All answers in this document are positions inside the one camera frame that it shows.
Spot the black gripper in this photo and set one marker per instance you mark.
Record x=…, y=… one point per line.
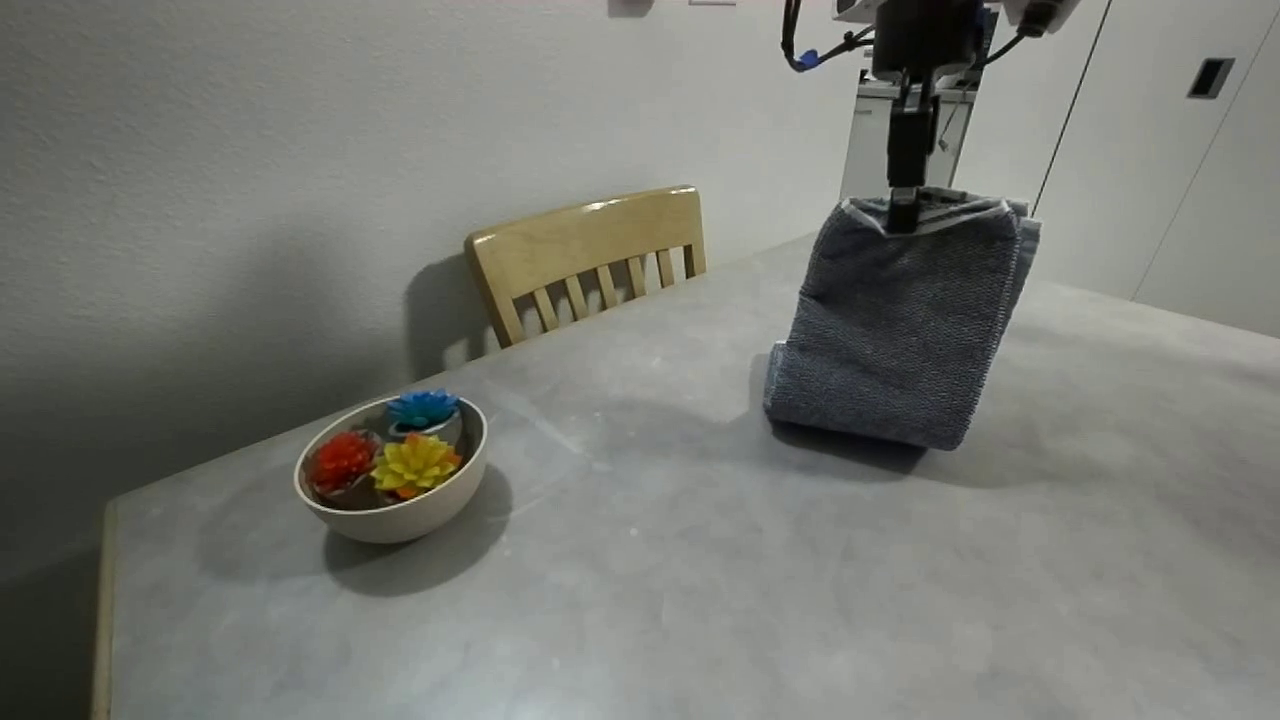
x=923, y=41

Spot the blue white striped towel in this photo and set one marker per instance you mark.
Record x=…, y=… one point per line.
x=898, y=329

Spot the beige wooden chair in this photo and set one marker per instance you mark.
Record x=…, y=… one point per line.
x=591, y=258

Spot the blue flower decoration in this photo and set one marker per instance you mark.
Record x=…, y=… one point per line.
x=422, y=410

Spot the beige bowl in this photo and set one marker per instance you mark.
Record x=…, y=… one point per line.
x=373, y=518

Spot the red flower decoration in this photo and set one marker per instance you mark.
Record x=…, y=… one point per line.
x=343, y=463

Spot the black wall switch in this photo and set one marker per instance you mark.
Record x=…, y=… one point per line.
x=1210, y=79

